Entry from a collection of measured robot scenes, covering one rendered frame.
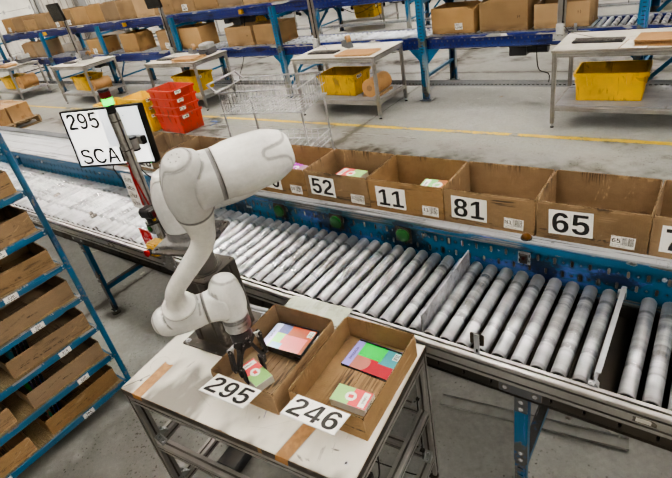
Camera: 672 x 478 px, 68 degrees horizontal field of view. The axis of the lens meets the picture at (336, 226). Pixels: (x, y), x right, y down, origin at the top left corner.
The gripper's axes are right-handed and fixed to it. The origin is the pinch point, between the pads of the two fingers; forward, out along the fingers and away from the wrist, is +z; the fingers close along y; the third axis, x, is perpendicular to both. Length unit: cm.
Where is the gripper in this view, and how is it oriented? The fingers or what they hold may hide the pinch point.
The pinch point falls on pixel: (254, 370)
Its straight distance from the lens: 187.7
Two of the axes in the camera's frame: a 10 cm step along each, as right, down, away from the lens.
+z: 1.7, 8.5, 4.9
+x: -6.3, -2.9, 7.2
